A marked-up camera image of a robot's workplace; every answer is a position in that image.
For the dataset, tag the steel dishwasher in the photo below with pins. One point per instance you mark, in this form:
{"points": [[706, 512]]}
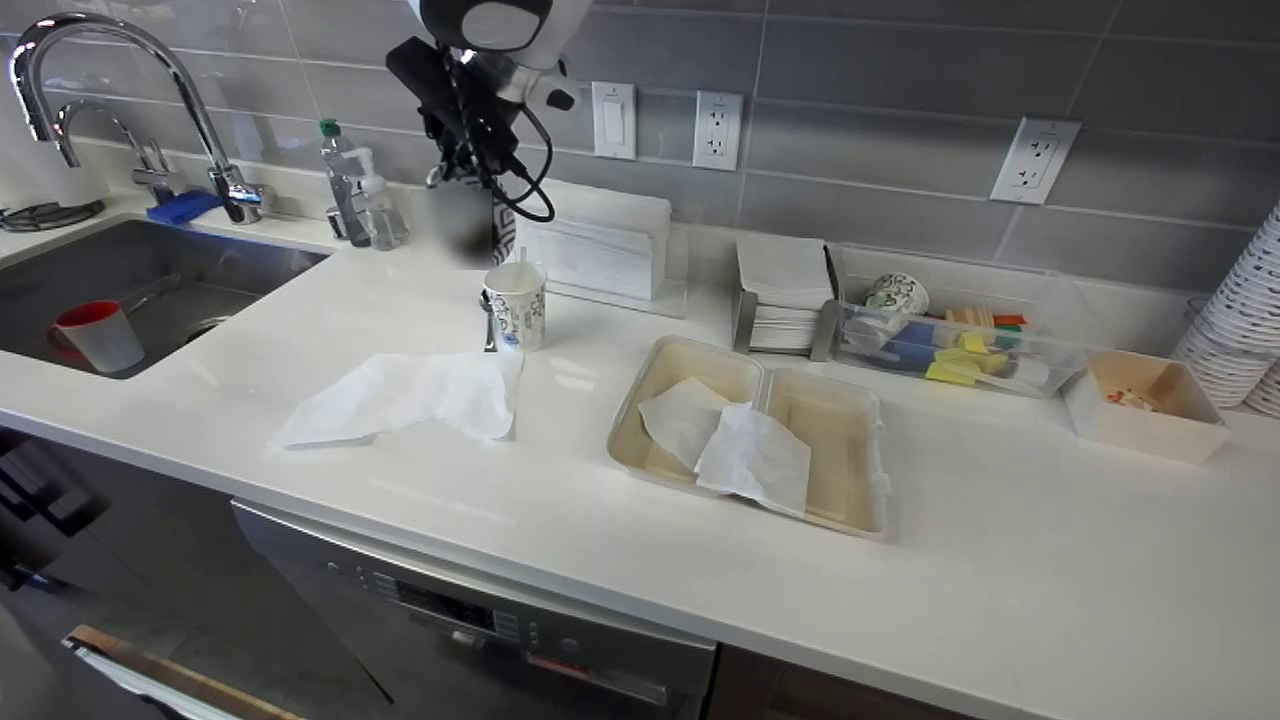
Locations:
{"points": [[464, 625]]}

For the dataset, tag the small clear bottle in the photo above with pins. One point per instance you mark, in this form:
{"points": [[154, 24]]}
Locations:
{"points": [[389, 220]]}

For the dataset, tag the small glass cup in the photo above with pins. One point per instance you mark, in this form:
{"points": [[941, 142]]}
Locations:
{"points": [[516, 304]]}

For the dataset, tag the small cardboard box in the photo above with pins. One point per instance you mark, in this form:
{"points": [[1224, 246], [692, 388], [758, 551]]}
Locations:
{"points": [[1153, 406]]}

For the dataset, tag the dark stir stick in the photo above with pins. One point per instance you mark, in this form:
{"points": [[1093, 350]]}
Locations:
{"points": [[489, 323]]}

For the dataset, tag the clear condiment organizer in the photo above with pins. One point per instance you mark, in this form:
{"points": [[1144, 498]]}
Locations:
{"points": [[963, 350]]}

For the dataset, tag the white paper napkin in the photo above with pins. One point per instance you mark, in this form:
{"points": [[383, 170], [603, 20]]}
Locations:
{"points": [[402, 397]]}

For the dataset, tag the steel kitchen sink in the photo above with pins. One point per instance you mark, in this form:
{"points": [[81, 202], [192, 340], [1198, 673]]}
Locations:
{"points": [[160, 285]]}

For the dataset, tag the clear box of white napkins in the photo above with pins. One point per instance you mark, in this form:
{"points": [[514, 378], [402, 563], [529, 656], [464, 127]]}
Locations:
{"points": [[603, 246]]}

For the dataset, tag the chrome faucet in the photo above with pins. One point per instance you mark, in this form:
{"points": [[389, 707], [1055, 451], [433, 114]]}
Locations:
{"points": [[160, 83]]}

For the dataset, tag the dark sink strainer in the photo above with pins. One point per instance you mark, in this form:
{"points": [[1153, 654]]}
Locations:
{"points": [[45, 215]]}

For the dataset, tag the small crumpled napkin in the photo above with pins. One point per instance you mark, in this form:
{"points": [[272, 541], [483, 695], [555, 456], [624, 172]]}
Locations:
{"points": [[683, 420]]}

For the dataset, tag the blue white patterned paper plate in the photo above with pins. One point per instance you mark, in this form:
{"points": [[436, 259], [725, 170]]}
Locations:
{"points": [[471, 220]]}

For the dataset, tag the white wall outlet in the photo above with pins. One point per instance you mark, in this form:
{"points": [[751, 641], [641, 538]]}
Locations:
{"points": [[716, 130], [1033, 163]]}

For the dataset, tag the stack of patterned paper cups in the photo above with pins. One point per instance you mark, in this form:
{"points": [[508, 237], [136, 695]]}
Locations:
{"points": [[1241, 323]]}

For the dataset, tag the clear bottle with green cap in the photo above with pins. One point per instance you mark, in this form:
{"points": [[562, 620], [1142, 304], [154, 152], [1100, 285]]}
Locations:
{"points": [[346, 184]]}

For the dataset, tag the red plastic cup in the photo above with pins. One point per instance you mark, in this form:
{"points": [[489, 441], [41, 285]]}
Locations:
{"points": [[98, 338]]}

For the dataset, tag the metal napkin holder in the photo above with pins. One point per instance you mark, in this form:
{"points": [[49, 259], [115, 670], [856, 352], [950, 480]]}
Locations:
{"points": [[785, 294]]}

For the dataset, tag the blue sponge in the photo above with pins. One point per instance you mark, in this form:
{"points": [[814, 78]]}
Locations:
{"points": [[183, 206]]}

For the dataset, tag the beige serving tray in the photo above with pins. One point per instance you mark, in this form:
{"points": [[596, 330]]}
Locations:
{"points": [[843, 467]]}

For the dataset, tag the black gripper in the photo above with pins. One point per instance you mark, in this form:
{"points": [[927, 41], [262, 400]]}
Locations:
{"points": [[446, 95]]}

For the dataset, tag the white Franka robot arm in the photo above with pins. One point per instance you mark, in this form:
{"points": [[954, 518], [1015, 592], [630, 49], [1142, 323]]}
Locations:
{"points": [[503, 33]]}

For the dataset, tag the large crumpled napkin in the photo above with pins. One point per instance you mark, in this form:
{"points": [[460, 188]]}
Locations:
{"points": [[754, 460]]}

